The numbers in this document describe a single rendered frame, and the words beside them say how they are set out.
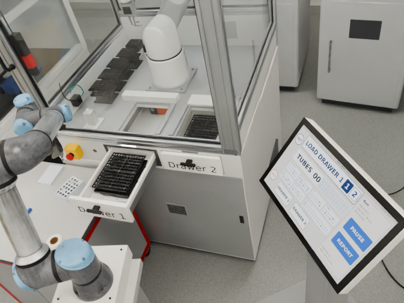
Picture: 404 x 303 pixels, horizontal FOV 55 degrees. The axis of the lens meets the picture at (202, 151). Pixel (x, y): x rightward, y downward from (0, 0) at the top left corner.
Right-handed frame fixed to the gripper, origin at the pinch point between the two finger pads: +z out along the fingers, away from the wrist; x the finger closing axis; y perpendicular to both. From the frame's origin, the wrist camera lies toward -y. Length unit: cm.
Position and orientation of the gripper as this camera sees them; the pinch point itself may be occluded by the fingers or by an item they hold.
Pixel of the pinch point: (61, 154)
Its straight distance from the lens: 195.6
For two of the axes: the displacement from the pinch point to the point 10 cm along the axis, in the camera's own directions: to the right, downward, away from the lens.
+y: -5.7, 6.4, -5.2
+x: 8.1, 3.1, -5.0
